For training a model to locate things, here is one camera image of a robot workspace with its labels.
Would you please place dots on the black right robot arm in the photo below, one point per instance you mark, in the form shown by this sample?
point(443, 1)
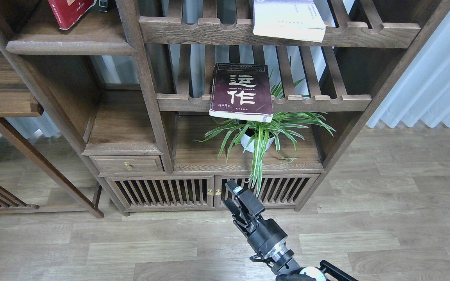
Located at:
point(288, 269)

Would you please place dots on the green spider plant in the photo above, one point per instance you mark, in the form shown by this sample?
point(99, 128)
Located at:
point(282, 124)

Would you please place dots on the white book top shelf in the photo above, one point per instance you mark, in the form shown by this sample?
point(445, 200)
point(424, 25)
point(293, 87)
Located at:
point(288, 19)

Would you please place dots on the white sheer curtain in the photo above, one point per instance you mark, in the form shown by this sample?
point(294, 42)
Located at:
point(422, 94)

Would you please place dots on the red paperback book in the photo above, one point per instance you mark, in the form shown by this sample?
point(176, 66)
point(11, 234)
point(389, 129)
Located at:
point(68, 12)

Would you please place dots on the brass drawer knob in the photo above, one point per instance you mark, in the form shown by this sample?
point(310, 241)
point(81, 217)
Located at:
point(128, 166)

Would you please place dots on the white plant pot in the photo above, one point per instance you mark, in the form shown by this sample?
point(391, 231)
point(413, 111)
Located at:
point(249, 144)

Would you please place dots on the dark wooden bookshelf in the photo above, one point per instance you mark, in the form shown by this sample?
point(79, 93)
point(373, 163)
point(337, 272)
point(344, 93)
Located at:
point(133, 85)

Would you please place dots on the small dark object top shelf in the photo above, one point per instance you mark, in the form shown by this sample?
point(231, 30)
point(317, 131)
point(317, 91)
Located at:
point(103, 5)

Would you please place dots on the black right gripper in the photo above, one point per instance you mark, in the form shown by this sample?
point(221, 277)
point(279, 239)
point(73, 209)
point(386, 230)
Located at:
point(264, 235)

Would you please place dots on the dark maroon book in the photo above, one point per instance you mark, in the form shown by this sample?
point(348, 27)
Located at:
point(241, 91)

